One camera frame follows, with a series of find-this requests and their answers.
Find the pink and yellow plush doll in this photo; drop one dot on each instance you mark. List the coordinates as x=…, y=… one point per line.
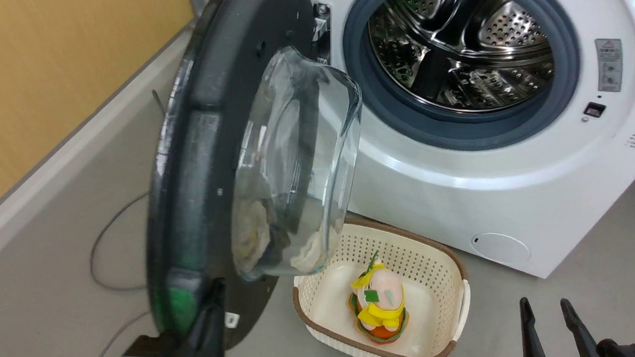
x=379, y=302

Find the grey warning sticker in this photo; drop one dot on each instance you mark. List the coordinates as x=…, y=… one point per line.
x=609, y=64

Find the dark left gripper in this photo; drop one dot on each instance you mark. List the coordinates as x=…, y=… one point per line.
x=153, y=350

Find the round white filter cover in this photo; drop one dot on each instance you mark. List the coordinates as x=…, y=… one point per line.
x=500, y=248

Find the stainless steel perforated drum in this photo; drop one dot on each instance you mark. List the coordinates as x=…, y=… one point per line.
x=459, y=46

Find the grey rubber door gasket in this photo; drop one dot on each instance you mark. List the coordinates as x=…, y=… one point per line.
x=456, y=129

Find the cream laundry basket, brown rim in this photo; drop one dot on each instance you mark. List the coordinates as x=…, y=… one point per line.
x=434, y=309

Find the dark round door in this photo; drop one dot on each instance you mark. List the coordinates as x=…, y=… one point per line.
x=213, y=143

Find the metal door hinge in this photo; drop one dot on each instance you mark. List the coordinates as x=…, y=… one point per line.
x=321, y=28

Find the black door lock slot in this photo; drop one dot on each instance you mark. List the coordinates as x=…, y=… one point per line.
x=594, y=110

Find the white front-loading washing machine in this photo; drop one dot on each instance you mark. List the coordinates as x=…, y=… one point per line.
x=454, y=199

